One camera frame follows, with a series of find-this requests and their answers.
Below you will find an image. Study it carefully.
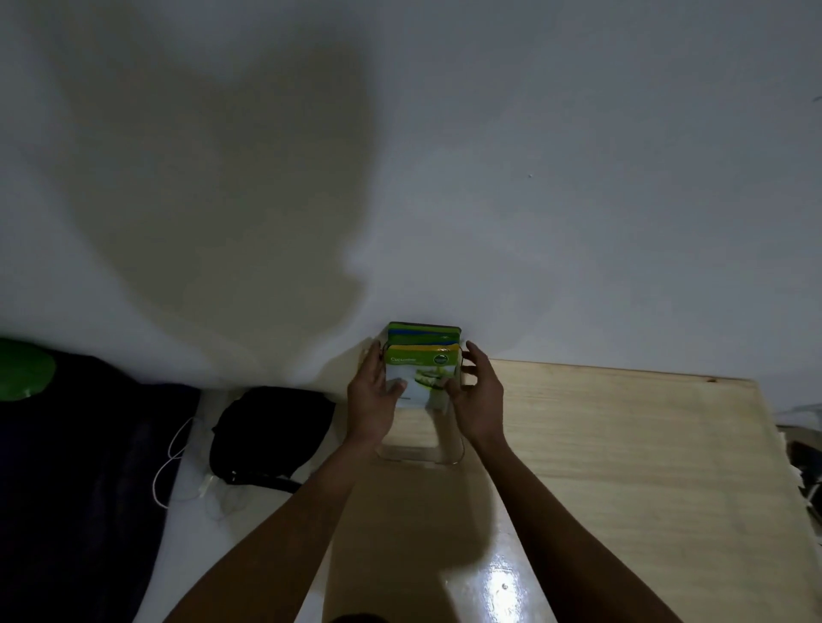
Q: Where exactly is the white and green carton box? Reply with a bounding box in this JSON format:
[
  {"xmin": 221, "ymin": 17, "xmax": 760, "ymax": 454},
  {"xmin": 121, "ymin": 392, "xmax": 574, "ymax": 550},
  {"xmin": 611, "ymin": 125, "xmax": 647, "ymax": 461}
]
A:
[{"xmin": 383, "ymin": 344, "xmax": 462, "ymax": 412}]

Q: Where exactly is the person's right forearm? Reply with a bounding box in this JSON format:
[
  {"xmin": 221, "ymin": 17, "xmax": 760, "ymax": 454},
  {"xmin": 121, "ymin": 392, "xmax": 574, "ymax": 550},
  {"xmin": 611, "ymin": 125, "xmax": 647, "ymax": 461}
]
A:
[{"xmin": 464, "ymin": 431, "xmax": 683, "ymax": 623}]

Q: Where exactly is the person's right hand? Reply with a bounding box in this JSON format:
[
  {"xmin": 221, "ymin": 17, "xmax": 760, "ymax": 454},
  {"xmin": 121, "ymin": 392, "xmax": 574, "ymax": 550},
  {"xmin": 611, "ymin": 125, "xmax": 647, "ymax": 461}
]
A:
[{"xmin": 445, "ymin": 340, "xmax": 508, "ymax": 450}]

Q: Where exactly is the green round object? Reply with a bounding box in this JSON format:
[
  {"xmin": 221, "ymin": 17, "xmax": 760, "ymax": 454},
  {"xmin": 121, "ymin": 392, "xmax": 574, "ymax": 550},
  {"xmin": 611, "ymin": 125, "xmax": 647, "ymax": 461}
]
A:
[{"xmin": 0, "ymin": 338, "xmax": 58, "ymax": 403}]

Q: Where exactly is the black bag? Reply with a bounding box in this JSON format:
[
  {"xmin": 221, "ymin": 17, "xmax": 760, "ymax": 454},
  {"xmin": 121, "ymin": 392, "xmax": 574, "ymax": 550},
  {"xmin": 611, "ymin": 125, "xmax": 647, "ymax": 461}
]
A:
[{"xmin": 209, "ymin": 386, "xmax": 337, "ymax": 494}]

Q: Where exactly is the white and black clutter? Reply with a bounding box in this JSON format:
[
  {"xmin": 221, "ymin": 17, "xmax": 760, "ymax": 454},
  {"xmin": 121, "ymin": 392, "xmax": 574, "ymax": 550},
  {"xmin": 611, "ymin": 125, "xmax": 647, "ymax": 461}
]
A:
[{"xmin": 774, "ymin": 403, "xmax": 822, "ymax": 549}]

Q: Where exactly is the white cable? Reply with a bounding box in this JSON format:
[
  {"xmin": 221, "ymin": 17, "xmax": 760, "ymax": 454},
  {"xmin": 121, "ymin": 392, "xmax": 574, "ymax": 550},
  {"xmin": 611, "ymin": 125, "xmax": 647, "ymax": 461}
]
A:
[{"xmin": 152, "ymin": 416, "xmax": 214, "ymax": 512}]

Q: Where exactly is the person's left forearm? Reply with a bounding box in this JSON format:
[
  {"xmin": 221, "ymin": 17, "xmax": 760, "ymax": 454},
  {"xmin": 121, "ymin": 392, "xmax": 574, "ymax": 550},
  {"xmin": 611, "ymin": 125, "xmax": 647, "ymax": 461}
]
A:
[{"xmin": 162, "ymin": 438, "xmax": 385, "ymax": 623}]

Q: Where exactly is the dark cloth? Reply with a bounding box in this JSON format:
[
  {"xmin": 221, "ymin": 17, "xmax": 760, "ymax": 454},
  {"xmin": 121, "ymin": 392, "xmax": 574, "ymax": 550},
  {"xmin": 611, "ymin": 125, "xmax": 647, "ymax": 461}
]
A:
[{"xmin": 0, "ymin": 348, "xmax": 204, "ymax": 623}]

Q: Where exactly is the green and blue carton box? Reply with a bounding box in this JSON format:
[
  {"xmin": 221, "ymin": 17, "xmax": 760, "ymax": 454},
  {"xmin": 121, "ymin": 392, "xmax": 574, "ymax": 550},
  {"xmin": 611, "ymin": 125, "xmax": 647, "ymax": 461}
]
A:
[{"xmin": 387, "ymin": 321, "xmax": 462, "ymax": 351}]

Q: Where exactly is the clear acrylic holder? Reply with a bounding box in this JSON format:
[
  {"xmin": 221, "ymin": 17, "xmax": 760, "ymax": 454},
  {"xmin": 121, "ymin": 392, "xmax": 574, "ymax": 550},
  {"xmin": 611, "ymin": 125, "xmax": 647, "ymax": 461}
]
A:
[{"xmin": 375, "ymin": 342, "xmax": 468, "ymax": 467}]

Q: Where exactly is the person's left hand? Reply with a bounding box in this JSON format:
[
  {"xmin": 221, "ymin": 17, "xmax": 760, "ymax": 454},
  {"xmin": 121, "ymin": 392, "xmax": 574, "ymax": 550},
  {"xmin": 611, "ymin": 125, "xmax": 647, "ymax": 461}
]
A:
[{"xmin": 346, "ymin": 339, "xmax": 408, "ymax": 445}]

